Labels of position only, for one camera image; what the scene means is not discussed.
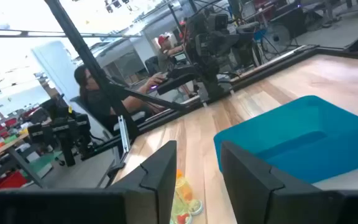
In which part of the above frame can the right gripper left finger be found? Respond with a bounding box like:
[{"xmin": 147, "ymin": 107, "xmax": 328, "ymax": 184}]
[{"xmin": 110, "ymin": 140, "xmax": 178, "ymax": 224}]

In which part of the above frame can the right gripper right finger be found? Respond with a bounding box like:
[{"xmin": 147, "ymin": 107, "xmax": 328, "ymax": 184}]
[{"xmin": 221, "ymin": 141, "xmax": 329, "ymax": 224}]

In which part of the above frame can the blue plastic basket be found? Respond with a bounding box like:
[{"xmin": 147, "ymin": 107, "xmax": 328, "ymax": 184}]
[{"xmin": 213, "ymin": 95, "xmax": 358, "ymax": 184}]

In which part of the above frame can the person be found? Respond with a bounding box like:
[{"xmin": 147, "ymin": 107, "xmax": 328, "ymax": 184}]
[
  {"xmin": 74, "ymin": 64, "xmax": 167, "ymax": 134},
  {"xmin": 157, "ymin": 33, "xmax": 186, "ymax": 74}
]

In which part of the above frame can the black angled device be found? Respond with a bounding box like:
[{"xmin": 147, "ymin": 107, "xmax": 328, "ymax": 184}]
[{"xmin": 156, "ymin": 64, "xmax": 199, "ymax": 96}]

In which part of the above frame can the round floor fan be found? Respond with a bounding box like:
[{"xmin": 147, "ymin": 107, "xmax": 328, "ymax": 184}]
[{"xmin": 261, "ymin": 23, "xmax": 293, "ymax": 56}]

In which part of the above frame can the red bin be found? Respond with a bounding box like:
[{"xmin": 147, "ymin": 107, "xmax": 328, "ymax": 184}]
[{"xmin": 0, "ymin": 170, "xmax": 28, "ymax": 196}]

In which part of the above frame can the black table edge frame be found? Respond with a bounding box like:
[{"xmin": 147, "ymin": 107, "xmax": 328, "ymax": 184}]
[{"xmin": 137, "ymin": 45, "xmax": 358, "ymax": 134}]

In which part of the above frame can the silver aluminium bracket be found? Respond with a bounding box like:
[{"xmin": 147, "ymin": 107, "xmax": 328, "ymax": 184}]
[{"xmin": 117, "ymin": 115, "xmax": 132, "ymax": 154}]

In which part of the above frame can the black diagonal frame brace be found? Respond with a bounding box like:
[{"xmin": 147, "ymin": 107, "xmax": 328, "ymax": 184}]
[{"xmin": 116, "ymin": 85, "xmax": 188, "ymax": 111}]

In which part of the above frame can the black frame post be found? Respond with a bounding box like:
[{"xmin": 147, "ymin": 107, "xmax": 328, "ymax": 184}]
[{"xmin": 44, "ymin": 0, "xmax": 141, "ymax": 144}]

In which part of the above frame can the black horizontal frame bar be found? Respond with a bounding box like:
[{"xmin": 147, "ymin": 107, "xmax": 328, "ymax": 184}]
[{"xmin": 0, "ymin": 29, "xmax": 142, "ymax": 40}]

